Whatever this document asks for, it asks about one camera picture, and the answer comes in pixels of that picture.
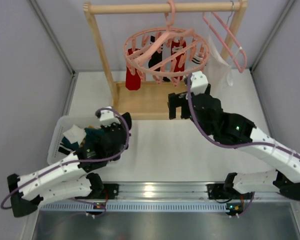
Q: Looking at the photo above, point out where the dark teal sock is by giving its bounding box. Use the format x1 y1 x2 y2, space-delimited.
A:
84 127 105 144

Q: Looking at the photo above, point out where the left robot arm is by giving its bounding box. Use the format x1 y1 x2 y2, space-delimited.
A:
6 107 132 218

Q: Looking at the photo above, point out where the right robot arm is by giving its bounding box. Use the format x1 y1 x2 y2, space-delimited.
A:
167 92 300 201

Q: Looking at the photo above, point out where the pink round clip hanger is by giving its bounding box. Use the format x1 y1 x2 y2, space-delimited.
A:
123 0 210 87

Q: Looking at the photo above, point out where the wooden clothes rack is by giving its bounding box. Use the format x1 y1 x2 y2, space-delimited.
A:
83 0 248 120

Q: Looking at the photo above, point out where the left red sock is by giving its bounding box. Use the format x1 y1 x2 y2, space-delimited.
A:
124 47 143 91

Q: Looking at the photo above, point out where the red sock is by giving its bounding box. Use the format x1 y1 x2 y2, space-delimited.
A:
170 38 187 84
124 47 143 91

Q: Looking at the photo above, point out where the white sock in basket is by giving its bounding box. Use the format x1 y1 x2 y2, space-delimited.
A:
63 125 87 145

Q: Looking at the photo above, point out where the white cloth garment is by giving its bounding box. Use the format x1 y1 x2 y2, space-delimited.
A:
203 35 234 87

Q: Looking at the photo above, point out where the white sock with stripes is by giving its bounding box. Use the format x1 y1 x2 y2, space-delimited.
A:
191 54 205 66

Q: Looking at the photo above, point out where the black striped sock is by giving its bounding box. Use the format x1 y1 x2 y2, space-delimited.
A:
148 35 171 82

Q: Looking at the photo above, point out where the right red sock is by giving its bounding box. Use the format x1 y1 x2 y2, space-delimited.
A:
170 38 187 84

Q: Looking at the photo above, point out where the white plastic basket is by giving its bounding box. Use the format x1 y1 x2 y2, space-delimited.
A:
46 114 127 168

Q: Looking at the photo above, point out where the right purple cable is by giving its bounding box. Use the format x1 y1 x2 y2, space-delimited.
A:
186 72 300 218

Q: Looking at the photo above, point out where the purple cable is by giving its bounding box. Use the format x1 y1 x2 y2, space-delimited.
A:
0 107 131 218
186 72 300 218

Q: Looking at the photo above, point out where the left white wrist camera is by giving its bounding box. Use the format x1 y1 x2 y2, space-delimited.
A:
95 106 120 127

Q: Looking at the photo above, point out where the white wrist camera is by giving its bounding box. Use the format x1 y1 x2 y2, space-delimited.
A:
95 106 120 127
184 70 209 96

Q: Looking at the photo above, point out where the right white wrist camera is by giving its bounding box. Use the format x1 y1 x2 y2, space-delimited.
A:
184 70 209 96

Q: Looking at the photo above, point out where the pink wire clothes hanger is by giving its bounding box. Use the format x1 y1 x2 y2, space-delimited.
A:
201 2 249 74

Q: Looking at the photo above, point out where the aluminium mounting rail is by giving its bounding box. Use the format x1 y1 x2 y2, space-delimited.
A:
29 181 300 201

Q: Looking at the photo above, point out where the white slotted cable duct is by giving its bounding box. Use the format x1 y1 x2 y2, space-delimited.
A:
41 201 241 213

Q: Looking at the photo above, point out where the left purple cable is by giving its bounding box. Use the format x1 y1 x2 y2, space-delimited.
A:
0 107 131 218

